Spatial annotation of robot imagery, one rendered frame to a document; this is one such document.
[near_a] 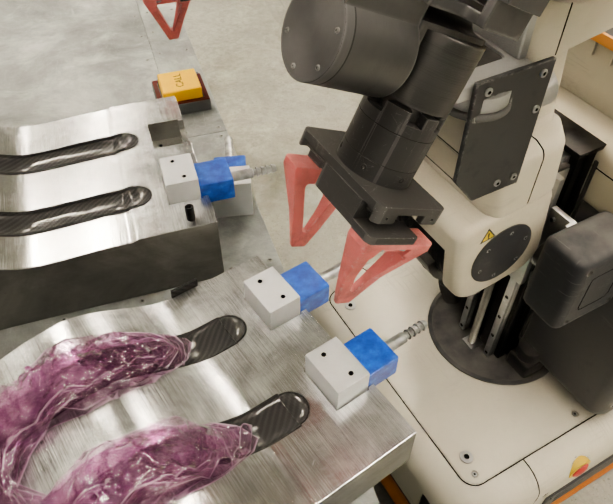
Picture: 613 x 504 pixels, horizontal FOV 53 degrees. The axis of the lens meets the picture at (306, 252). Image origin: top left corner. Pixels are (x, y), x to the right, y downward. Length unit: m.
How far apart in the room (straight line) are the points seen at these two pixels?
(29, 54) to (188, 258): 0.64
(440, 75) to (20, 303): 0.51
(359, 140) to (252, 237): 0.39
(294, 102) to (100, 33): 1.32
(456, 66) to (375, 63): 0.06
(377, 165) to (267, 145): 1.85
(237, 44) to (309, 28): 2.52
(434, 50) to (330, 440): 0.33
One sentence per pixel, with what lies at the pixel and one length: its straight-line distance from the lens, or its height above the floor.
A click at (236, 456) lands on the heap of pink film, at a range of 0.54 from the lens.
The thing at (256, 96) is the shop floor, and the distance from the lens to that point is 2.52.
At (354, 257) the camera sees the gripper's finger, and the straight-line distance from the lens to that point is 0.42.
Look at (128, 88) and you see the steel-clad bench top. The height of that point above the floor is 0.80.
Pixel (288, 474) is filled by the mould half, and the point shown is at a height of 0.86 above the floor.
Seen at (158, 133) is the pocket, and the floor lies 0.87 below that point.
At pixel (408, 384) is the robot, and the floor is 0.28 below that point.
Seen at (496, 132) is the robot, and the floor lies 0.98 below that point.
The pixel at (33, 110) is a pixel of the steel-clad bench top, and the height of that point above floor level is 0.80.
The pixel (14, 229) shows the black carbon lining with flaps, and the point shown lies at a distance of 0.75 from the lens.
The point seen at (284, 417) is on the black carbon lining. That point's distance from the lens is 0.58.
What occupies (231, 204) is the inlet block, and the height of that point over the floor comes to 0.82.
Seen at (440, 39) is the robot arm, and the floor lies 1.18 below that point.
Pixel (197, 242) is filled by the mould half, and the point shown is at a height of 0.87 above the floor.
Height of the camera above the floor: 1.36
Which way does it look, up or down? 47 degrees down
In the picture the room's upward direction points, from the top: straight up
